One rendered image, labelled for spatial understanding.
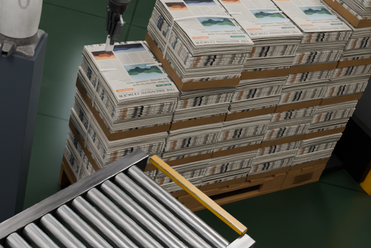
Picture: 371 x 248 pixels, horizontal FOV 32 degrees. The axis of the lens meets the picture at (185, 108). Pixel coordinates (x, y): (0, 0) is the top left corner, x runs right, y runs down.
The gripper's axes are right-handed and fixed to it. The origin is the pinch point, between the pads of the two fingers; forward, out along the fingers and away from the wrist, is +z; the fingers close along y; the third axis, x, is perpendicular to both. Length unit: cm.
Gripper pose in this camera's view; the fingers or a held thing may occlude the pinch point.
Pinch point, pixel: (110, 43)
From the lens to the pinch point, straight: 264.3
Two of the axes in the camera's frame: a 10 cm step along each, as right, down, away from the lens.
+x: -8.5, 1.3, -5.2
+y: -4.7, -6.2, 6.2
